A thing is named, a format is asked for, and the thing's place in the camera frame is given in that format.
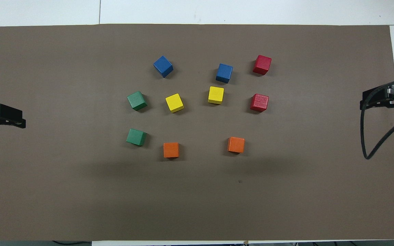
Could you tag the red wooden block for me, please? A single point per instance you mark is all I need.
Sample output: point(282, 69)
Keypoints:
point(262, 64)
point(259, 102)

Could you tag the green wooden block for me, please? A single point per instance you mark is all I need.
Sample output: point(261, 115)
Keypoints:
point(136, 100)
point(135, 136)

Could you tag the orange wooden block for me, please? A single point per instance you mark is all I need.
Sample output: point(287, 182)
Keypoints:
point(171, 149)
point(236, 144)

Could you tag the blue wooden block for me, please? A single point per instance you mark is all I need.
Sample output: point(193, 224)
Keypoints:
point(163, 66)
point(224, 72)

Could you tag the yellow wooden block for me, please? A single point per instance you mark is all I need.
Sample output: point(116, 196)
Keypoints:
point(215, 94)
point(174, 102)

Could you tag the brown table mat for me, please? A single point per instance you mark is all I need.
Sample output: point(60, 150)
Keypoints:
point(197, 198)

